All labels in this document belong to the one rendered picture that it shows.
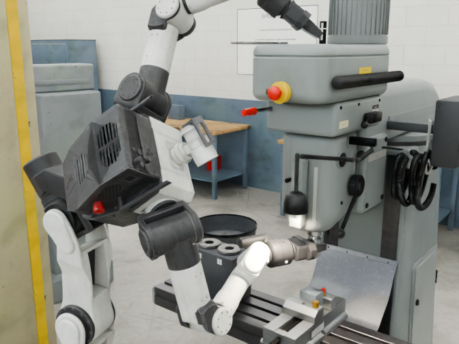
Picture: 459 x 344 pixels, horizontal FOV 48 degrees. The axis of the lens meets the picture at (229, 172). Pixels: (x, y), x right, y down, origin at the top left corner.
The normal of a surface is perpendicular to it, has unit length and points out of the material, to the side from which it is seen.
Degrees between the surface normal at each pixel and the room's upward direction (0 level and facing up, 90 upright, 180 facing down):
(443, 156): 90
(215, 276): 90
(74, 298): 90
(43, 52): 90
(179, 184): 58
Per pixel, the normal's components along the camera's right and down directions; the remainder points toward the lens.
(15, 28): 0.79, 0.14
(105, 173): -0.57, -0.26
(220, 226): 0.12, 0.17
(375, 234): -0.62, 0.18
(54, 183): -0.37, 0.22
